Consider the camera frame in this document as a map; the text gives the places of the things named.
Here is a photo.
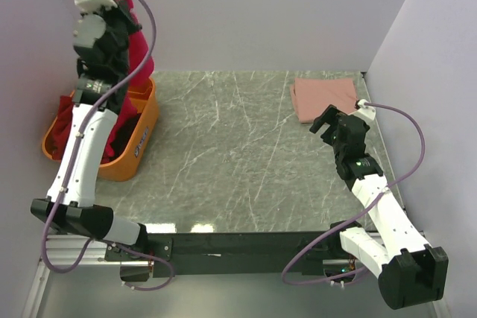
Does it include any bright pink t shirt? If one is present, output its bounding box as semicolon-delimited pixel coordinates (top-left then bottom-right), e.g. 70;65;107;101
102;0;157;165

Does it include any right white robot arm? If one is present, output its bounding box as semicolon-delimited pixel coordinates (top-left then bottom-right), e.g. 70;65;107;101
310;100;449;310

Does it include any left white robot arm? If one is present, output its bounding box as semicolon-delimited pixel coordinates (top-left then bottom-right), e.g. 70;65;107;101
31;11;148;251

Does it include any folded light pink t shirt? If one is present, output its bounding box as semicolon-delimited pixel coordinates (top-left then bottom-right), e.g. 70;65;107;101
290;77;358;124

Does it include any dark red t shirt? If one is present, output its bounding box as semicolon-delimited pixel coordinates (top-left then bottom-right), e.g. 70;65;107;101
51;96;74;160

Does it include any black base beam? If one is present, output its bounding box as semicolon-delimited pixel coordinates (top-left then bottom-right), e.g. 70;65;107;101
104;231;373;282

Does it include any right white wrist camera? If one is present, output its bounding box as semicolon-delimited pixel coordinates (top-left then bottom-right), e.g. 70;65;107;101
351;99;376;124

